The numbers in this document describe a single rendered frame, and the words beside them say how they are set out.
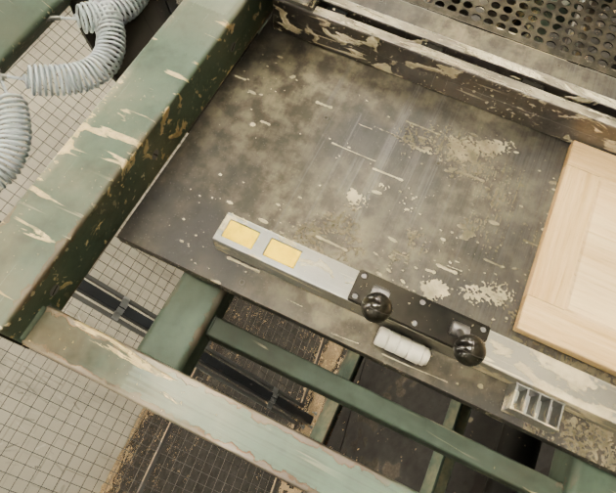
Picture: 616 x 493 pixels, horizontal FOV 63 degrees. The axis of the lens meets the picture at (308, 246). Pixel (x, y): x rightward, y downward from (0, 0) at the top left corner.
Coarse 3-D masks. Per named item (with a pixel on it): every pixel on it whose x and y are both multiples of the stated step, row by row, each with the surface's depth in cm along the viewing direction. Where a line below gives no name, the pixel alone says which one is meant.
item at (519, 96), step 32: (288, 0) 91; (320, 0) 92; (288, 32) 97; (320, 32) 94; (352, 32) 90; (384, 32) 89; (416, 32) 89; (384, 64) 93; (416, 64) 90; (448, 64) 87; (480, 64) 89; (512, 64) 87; (480, 96) 90; (512, 96) 87; (544, 96) 85; (576, 96) 86; (544, 128) 89; (576, 128) 86; (608, 128) 84
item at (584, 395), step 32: (224, 224) 76; (256, 256) 74; (320, 256) 75; (320, 288) 73; (448, 352) 72; (512, 352) 70; (544, 384) 69; (576, 384) 69; (608, 384) 69; (608, 416) 67
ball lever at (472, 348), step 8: (456, 328) 69; (464, 328) 69; (456, 336) 70; (464, 336) 59; (472, 336) 59; (456, 344) 60; (464, 344) 59; (472, 344) 58; (480, 344) 58; (456, 352) 59; (464, 352) 58; (472, 352) 58; (480, 352) 58; (464, 360) 59; (472, 360) 58; (480, 360) 58
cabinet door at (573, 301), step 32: (576, 160) 86; (608, 160) 87; (576, 192) 84; (608, 192) 84; (576, 224) 81; (608, 224) 82; (544, 256) 79; (576, 256) 79; (608, 256) 80; (544, 288) 77; (576, 288) 77; (608, 288) 77; (544, 320) 74; (576, 320) 75; (608, 320) 75; (576, 352) 73; (608, 352) 73
